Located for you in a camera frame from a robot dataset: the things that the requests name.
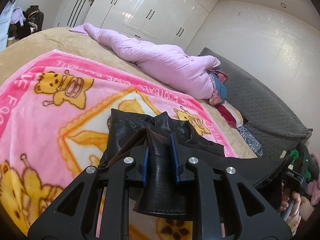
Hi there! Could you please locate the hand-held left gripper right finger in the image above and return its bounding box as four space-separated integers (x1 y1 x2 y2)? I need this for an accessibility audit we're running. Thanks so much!
170 132 293 240

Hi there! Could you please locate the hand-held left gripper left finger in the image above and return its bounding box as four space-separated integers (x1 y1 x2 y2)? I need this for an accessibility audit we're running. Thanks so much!
27 146 150 237

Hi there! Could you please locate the grey quilted headboard cover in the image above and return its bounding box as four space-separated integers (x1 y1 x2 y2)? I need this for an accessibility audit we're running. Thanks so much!
197 47 313 159

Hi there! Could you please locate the white wardrobe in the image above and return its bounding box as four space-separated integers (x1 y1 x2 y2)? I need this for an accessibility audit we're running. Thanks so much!
52 0 218 49

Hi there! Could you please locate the blue floral quilt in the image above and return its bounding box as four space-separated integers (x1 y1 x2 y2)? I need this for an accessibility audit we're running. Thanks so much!
209 69 229 104

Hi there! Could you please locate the pink printed blanket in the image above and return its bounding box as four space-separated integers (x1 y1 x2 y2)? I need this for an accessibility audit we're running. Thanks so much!
0 50 240 240

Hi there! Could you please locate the white drawer cabinet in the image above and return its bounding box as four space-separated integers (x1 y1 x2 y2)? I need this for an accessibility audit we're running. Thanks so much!
0 0 18 52

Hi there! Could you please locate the blue paisley cloth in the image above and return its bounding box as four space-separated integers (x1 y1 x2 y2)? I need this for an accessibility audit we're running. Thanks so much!
236 126 263 158

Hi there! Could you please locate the black leather jacket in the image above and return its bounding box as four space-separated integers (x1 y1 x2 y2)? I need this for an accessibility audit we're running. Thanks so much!
99 109 292 222

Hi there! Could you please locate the person's right hand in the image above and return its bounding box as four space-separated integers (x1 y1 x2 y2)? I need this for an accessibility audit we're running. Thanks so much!
276 181 315 230

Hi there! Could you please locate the red patterned pillow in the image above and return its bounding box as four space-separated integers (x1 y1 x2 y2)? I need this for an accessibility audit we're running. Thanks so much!
215 104 248 128

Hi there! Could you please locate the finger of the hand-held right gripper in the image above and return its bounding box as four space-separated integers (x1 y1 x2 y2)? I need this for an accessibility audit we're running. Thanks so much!
276 151 294 180

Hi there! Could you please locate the purple cloth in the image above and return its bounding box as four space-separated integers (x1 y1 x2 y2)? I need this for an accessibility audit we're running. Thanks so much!
11 7 25 27

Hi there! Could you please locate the clothes heap on chair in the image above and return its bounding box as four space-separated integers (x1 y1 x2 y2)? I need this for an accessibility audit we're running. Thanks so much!
9 5 44 39

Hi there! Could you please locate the pale pink quilt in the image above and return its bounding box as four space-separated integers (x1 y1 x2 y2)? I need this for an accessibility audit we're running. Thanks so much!
69 23 222 100

